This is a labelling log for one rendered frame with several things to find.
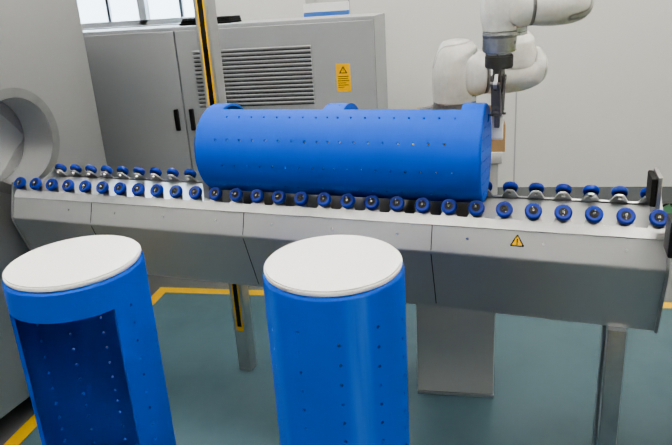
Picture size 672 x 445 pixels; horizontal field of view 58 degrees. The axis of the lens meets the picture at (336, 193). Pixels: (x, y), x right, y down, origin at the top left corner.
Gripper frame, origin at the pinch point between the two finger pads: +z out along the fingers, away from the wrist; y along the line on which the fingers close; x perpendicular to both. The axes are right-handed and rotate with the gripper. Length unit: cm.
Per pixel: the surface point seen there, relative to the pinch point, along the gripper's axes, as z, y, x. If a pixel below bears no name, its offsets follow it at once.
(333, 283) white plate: 12, -80, 16
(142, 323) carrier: 27, -83, 61
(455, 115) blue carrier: -5.1, -9.9, 9.7
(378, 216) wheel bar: 24.0, -15.6, 30.9
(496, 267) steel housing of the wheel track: 36.2, -15.0, -2.9
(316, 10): -31, 132, 116
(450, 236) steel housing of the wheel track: 28.1, -15.4, 9.8
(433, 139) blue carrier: 0.5, -15.5, 14.3
